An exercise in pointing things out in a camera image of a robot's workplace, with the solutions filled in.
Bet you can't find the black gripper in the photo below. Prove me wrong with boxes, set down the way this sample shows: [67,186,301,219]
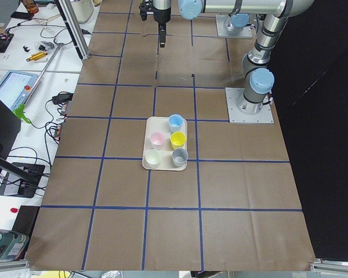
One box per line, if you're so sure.
[153,0,171,47]

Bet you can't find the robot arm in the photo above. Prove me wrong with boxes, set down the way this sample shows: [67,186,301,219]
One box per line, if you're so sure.
[178,0,313,75]
[224,13,250,33]

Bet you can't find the blue cup on tray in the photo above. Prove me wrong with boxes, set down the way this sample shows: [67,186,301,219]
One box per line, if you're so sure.
[168,114,183,133]

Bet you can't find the pink cup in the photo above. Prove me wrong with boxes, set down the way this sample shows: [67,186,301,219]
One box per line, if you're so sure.
[150,131,166,150]

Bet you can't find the yellow cup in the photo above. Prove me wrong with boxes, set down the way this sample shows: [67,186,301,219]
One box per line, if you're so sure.
[170,131,186,149]

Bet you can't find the grey cup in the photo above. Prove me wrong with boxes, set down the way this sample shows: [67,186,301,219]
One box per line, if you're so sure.
[172,148,189,167]

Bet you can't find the pale green cup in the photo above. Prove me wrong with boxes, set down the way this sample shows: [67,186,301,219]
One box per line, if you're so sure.
[144,149,162,169]

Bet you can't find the cream plastic tray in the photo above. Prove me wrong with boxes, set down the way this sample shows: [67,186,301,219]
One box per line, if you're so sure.
[142,116,187,171]

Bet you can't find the black power adapter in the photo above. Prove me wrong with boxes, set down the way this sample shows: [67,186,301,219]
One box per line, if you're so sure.
[52,92,74,105]

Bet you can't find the blue teach pendant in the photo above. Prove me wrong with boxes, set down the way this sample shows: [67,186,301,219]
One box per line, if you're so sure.
[0,70,38,111]

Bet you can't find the green plastic clamp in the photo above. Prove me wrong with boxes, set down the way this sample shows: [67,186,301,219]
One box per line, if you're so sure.
[13,104,31,124]

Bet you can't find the black monitor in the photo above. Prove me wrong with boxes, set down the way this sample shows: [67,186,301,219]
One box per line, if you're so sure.
[0,100,21,159]

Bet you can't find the black power strip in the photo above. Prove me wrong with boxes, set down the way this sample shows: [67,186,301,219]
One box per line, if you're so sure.
[0,162,45,198]

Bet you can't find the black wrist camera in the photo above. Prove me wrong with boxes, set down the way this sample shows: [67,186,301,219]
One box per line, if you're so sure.
[139,0,154,21]

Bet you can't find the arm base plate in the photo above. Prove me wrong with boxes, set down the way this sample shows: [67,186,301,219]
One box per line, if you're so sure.
[225,87,274,124]
[216,13,253,39]

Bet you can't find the aluminium frame post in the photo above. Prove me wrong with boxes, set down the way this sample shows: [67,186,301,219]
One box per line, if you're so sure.
[55,0,90,60]

